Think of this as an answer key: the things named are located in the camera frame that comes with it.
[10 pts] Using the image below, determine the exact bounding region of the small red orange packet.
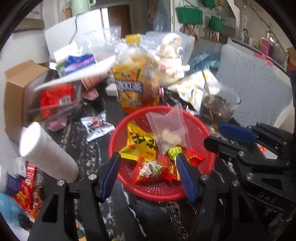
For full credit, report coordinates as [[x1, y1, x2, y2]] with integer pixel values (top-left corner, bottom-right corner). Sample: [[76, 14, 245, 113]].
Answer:
[[168, 146, 205, 181]]

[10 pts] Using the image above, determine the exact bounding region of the red cartoon snack packet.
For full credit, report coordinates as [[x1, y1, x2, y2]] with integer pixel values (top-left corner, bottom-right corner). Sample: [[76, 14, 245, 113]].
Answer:
[[132, 157, 172, 184]]

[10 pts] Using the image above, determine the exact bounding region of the clear bag white candy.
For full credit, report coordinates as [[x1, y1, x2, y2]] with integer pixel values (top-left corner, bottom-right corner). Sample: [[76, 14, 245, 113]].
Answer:
[[146, 104, 191, 156]]

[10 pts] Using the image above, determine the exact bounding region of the yellow snack packet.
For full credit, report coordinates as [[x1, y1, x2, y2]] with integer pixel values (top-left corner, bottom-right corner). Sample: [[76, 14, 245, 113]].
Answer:
[[119, 122, 157, 161]]

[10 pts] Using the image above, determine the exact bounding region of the red snack packets pile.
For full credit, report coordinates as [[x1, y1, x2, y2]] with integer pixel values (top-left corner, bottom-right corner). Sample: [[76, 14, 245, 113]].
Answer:
[[13, 163, 44, 221]]

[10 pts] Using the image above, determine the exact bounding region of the red plastic basket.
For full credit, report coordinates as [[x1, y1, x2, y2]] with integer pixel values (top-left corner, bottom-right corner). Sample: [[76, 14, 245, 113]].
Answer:
[[107, 105, 217, 202]]

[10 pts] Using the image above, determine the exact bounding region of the grey leaf pattern chair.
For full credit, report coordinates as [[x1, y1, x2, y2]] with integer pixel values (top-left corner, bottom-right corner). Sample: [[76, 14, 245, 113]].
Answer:
[[216, 44, 292, 128]]

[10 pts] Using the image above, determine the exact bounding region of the glass cup with spoon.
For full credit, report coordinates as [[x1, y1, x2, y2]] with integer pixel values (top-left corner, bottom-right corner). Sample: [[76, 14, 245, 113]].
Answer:
[[199, 70, 241, 132]]

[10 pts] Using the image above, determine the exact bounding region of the blue deer humidifier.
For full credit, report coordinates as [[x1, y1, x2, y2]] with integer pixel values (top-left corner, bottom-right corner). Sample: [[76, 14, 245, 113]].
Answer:
[[0, 193, 33, 230]]

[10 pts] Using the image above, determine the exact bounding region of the blue white cup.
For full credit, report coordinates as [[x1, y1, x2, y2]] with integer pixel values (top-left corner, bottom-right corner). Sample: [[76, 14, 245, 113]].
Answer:
[[4, 173, 21, 196]]

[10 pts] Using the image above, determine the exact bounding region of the white paper towel roll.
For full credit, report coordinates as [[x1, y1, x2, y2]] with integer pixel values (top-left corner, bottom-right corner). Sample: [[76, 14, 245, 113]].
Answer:
[[19, 121, 79, 183]]

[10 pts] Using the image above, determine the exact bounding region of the white kettle toy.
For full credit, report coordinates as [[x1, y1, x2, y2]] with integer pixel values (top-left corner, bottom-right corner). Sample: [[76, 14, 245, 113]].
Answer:
[[157, 33, 190, 87]]

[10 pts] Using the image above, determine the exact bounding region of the white black snack packet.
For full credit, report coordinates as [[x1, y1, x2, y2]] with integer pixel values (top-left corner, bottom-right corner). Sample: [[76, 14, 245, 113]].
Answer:
[[81, 110, 115, 142]]

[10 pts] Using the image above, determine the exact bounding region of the green bag lower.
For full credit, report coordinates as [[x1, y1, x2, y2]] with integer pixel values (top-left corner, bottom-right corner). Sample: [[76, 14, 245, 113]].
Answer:
[[207, 15, 225, 33]]

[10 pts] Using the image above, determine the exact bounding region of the green bag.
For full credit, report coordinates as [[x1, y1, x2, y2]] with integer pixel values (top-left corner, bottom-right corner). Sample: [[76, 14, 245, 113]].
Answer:
[[207, 15, 225, 33], [176, 1, 203, 25], [201, 0, 216, 9]]

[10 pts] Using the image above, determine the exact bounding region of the clear tray red packet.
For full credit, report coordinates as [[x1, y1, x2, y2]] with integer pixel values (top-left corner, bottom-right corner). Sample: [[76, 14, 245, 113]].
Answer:
[[25, 83, 83, 122]]

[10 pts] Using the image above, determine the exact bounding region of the iced tea bottle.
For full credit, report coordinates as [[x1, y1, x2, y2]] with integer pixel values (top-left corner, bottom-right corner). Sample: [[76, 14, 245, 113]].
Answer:
[[111, 34, 159, 114]]

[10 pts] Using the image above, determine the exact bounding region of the green bag left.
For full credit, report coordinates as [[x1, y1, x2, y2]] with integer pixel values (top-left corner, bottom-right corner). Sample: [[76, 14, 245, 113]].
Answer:
[[176, 1, 203, 25]]

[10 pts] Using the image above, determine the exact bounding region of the green bag upper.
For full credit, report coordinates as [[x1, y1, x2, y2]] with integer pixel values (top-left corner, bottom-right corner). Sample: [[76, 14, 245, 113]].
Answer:
[[201, 0, 216, 9]]

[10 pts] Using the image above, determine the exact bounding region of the pink cup noodle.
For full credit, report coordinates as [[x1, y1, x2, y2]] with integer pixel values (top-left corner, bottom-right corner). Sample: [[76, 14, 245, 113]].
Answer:
[[80, 70, 110, 91]]

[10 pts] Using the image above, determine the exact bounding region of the brown cardboard box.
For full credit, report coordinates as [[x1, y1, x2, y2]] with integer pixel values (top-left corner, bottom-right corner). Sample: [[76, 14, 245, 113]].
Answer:
[[4, 60, 49, 142]]

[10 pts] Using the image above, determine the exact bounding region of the blue purple packet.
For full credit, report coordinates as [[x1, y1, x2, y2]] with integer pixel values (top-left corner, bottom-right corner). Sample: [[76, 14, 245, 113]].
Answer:
[[56, 53, 96, 77]]

